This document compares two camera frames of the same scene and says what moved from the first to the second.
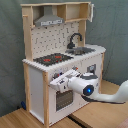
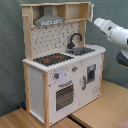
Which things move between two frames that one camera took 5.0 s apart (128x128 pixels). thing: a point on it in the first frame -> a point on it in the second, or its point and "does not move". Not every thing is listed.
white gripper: x=62 y=82 -> x=109 y=28
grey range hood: x=48 y=17 does not move
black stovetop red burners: x=52 y=59 does not move
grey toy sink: x=80 y=51 does not move
